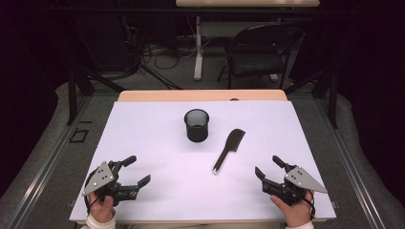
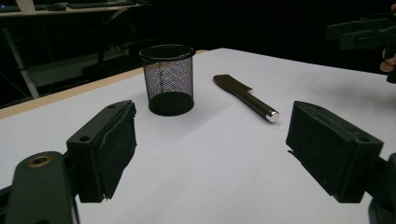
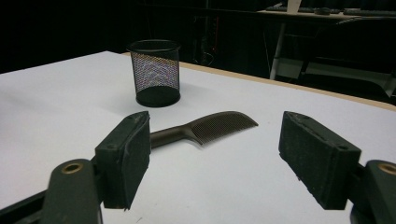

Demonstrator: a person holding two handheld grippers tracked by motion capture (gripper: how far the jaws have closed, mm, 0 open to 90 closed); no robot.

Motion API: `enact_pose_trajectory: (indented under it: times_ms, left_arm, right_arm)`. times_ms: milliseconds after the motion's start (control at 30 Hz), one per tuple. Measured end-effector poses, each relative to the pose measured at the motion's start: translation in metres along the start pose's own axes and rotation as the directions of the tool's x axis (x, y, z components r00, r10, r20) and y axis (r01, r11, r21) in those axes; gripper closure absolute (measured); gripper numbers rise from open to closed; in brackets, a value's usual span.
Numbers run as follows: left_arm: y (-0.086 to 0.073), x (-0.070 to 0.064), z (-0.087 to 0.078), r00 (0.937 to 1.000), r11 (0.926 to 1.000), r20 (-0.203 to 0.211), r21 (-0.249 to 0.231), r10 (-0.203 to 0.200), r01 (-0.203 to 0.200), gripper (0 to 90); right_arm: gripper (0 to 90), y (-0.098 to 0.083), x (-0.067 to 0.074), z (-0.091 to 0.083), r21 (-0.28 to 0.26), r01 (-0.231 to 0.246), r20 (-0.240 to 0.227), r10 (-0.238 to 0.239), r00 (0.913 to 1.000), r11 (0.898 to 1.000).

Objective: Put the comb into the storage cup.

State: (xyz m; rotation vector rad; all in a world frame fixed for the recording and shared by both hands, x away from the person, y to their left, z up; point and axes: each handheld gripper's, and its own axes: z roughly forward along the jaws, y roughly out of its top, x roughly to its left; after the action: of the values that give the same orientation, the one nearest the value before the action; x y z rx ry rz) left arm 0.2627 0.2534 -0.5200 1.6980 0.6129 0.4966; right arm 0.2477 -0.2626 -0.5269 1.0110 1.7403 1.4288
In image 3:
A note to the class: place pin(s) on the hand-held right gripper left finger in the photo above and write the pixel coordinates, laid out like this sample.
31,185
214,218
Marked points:
118,161

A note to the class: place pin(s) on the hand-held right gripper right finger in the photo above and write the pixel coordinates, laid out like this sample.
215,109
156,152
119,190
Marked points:
317,161

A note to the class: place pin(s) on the black mesh pen holder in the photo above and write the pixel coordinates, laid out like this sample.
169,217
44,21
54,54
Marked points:
157,96

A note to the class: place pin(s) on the dark brown comb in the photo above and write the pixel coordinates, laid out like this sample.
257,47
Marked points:
214,126

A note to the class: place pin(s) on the white table cover sheet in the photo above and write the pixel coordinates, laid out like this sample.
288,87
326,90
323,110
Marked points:
62,109

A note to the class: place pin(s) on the black computer mouse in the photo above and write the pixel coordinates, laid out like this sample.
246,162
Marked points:
322,11

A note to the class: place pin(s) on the white paper object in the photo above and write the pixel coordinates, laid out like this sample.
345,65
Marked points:
293,6

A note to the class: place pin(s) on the black keyboard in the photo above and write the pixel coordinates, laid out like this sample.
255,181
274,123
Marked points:
370,12

